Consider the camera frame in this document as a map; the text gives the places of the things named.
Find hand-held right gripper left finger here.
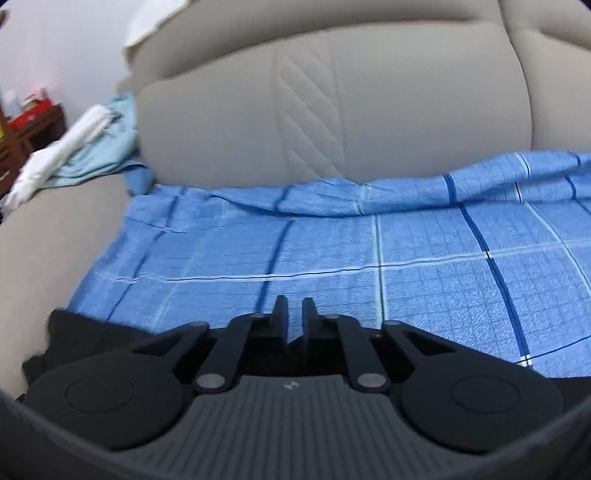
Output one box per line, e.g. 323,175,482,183
131,295,290,395

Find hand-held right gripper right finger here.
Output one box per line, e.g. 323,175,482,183
301,298,445,394

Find black pants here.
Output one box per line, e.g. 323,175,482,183
21,308,386,398

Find blue checked blanket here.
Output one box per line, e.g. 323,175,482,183
67,150,591,380

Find beige sofa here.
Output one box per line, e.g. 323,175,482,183
0,0,591,398

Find light blue cloth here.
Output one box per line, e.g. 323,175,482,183
54,91,157,195

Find white cloth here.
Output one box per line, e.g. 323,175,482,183
0,104,112,214

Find dark wooden cabinet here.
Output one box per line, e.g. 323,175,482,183
0,104,66,200

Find red box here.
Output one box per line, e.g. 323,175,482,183
7,99,55,131

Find cream cloth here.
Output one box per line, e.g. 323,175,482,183
122,0,184,51

